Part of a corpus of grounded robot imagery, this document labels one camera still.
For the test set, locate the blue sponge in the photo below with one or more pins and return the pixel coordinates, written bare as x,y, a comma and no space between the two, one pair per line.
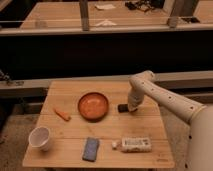
91,149

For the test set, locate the black eraser block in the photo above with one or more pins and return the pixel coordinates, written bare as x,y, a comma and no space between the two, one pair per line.
122,108

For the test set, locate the grey metal post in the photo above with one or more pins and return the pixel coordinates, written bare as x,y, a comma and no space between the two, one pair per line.
83,4
175,13

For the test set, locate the white paper cup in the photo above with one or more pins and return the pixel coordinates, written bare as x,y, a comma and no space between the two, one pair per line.
40,138

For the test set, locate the orange carrot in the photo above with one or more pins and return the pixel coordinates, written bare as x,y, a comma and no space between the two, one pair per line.
62,114

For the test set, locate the small white ball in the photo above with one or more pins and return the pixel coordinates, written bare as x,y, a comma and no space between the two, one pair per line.
114,145

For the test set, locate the orange round bowl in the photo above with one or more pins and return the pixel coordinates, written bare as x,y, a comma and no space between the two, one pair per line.
93,106

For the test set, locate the grey metal post right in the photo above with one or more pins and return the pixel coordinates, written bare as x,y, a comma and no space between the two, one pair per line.
175,13

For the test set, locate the folded white paper plane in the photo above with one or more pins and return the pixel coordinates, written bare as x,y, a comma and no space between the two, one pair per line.
106,23

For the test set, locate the white patterned box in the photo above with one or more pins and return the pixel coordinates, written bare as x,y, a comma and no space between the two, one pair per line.
136,145

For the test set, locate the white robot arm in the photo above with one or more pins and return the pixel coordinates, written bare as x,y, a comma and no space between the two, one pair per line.
197,115

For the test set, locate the white paper sheet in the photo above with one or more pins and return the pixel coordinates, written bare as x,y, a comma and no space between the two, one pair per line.
105,7

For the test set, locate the black flat device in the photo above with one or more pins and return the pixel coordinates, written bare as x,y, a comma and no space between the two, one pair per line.
190,19

